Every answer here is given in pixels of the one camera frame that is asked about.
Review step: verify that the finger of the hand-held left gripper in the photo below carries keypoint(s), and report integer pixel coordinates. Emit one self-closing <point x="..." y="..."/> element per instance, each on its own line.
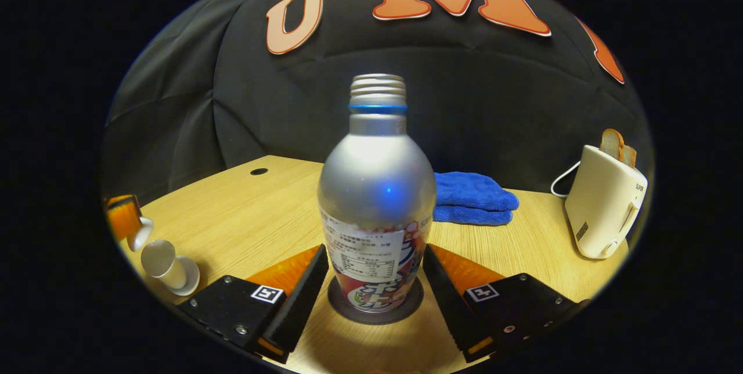
<point x="123" y="217"/>

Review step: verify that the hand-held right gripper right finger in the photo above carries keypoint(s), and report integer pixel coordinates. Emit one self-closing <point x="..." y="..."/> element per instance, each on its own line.
<point x="450" y="310"/>

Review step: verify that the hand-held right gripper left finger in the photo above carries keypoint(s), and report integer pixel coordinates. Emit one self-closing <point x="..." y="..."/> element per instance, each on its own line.
<point x="302" y="304"/>

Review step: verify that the white teacup lid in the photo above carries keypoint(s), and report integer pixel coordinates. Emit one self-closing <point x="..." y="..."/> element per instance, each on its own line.
<point x="141" y="236"/>

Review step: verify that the dark round coaster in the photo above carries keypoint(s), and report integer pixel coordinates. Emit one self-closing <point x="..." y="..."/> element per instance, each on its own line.
<point x="348" y="313"/>

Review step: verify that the white teacup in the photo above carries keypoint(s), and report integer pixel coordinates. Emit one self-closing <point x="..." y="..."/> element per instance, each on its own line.
<point x="162" y="263"/>

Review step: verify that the silver water bottle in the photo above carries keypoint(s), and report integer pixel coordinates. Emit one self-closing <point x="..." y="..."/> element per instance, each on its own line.
<point x="377" y="188"/>

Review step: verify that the blue towel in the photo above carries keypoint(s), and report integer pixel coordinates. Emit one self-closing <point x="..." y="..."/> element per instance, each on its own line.
<point x="473" y="197"/>

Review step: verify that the cream toaster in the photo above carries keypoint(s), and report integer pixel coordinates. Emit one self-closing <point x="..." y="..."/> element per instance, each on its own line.
<point x="603" y="205"/>

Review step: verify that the black backdrop cloth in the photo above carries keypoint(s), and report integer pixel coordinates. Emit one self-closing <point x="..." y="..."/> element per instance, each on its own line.
<point x="476" y="107"/>

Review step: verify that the toast slice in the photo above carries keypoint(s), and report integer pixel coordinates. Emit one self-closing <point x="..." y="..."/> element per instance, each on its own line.
<point x="630" y="156"/>
<point x="610" y="144"/>

